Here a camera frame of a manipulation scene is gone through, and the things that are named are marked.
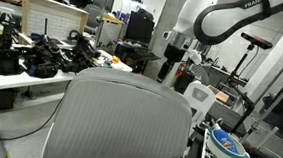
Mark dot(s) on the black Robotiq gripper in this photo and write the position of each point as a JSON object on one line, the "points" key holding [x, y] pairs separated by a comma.
{"points": [[174, 54]]}

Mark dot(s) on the grey office chair fabric back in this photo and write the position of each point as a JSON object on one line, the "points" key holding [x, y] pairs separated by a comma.
{"points": [[201, 110]]}

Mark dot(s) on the grey office chair slatted back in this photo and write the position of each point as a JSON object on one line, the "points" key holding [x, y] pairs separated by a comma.
{"points": [[118, 121]]}

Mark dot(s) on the red fire extinguisher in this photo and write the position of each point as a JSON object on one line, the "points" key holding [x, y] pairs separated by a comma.
{"points": [[180, 70]]}

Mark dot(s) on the small orange object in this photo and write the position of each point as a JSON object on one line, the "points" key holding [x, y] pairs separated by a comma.
{"points": [[116, 59]]}

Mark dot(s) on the black computer monitor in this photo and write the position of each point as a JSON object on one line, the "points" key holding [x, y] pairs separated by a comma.
{"points": [[140, 27]]}

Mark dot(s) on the small cardboard box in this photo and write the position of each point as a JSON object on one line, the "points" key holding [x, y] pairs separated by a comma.
{"points": [[223, 96]]}

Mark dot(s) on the blue bottle white cap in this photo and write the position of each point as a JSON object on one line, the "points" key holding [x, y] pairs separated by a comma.
{"points": [[225, 140]]}

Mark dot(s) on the white teal-rimmed bowl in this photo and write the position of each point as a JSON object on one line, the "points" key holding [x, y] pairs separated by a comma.
{"points": [[223, 155]]}

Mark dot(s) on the black robot gripper device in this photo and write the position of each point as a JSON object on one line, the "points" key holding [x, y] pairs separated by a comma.
{"points": [[42, 65]]}

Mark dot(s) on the black mechanical device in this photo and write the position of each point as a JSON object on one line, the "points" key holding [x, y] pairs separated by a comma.
{"points": [[4, 59]]}

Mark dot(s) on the long white work table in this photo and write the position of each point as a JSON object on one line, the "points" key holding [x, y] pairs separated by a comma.
{"points": [[1, 79]]}

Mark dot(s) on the black camera rig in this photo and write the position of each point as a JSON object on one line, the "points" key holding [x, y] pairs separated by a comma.
{"points": [[83, 56]]}

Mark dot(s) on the black camera on stand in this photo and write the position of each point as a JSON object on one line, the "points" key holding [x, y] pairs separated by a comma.
{"points": [[256, 41]]}

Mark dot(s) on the white brick wall panel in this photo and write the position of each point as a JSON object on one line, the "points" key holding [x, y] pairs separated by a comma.
{"points": [[58, 19]]}

